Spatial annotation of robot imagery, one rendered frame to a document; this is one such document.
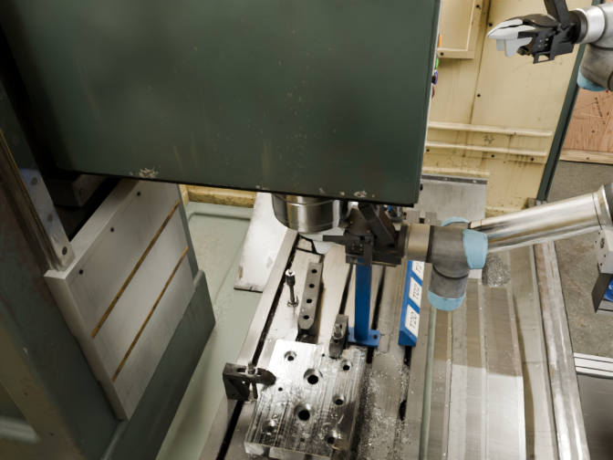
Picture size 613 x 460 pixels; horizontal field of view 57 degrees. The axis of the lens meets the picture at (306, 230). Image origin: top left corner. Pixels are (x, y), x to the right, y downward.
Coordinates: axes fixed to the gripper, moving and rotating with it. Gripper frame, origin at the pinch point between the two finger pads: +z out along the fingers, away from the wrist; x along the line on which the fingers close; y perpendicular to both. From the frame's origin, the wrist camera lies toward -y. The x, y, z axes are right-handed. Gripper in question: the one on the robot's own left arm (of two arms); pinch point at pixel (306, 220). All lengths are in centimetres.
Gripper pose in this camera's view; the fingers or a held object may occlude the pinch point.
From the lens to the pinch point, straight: 113.4
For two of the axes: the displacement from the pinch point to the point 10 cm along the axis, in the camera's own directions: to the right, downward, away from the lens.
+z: -9.8, -1.3, 1.8
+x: 2.2, -6.4, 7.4
